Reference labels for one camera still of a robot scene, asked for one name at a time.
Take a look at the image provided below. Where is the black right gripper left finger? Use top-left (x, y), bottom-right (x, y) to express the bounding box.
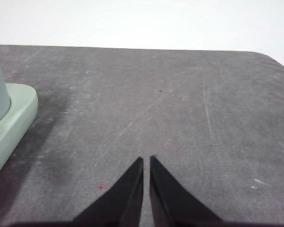
top-left (72, 157), bottom-right (144, 225)

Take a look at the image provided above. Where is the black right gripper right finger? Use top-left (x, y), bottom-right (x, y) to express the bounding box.
top-left (149, 155), bottom-right (224, 225)

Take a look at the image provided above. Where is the green breakfast machine base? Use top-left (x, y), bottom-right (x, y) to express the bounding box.
top-left (0, 82), bottom-right (39, 184)

